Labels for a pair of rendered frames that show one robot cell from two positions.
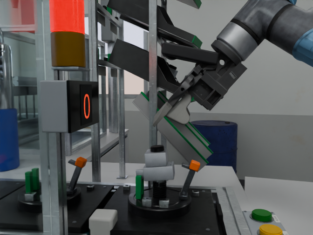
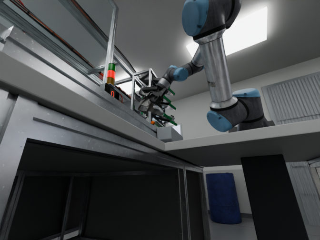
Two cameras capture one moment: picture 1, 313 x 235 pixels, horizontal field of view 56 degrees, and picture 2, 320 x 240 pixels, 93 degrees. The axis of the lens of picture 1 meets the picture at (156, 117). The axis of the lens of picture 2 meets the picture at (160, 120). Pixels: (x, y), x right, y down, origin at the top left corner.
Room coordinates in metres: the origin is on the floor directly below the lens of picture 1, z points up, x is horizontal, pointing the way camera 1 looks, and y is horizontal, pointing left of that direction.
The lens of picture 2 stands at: (-0.21, -0.35, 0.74)
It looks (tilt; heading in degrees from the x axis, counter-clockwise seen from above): 21 degrees up; 15
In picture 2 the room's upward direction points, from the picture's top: 1 degrees counter-clockwise
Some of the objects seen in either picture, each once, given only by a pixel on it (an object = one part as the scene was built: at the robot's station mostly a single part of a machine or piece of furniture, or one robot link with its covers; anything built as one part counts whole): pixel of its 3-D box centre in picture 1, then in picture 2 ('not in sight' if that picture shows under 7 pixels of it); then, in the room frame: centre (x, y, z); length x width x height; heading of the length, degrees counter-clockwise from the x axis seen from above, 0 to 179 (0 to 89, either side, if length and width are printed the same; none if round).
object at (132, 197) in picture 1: (159, 201); not in sight; (0.62, -0.01, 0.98); 0.14 x 0.14 x 0.02
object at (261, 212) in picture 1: (261, 217); not in sight; (0.58, -0.22, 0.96); 0.04 x 0.04 x 0.02
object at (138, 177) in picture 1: (138, 187); not in sight; (0.62, 0.04, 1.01); 0.01 x 0.01 x 0.05; 83
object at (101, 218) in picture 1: (103, 223); not in sight; (0.54, 0.10, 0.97); 0.05 x 0.05 x 0.04; 83
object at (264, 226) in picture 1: (270, 233); not in sight; (0.51, -0.21, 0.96); 0.04 x 0.04 x 0.02
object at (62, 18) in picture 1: (67, 16); (111, 75); (0.45, 0.13, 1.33); 0.05 x 0.05 x 0.05
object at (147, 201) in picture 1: (147, 201); not in sight; (0.58, 0.02, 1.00); 0.02 x 0.01 x 0.02; 83
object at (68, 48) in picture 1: (68, 51); (110, 82); (0.45, 0.13, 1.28); 0.05 x 0.05 x 0.05
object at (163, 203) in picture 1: (164, 203); not in sight; (0.57, -0.02, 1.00); 0.02 x 0.01 x 0.02; 83
